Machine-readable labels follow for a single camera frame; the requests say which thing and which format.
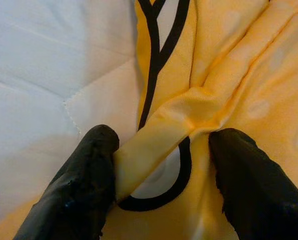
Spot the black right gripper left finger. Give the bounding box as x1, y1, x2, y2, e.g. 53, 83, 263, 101
12, 124, 120, 240

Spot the yellow cartoon print blanket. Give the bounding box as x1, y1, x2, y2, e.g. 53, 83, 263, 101
0, 0, 298, 240

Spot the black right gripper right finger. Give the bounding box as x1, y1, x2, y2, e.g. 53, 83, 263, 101
208, 127, 298, 240

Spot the white quilted mattress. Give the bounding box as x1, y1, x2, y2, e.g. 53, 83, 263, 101
0, 0, 146, 226

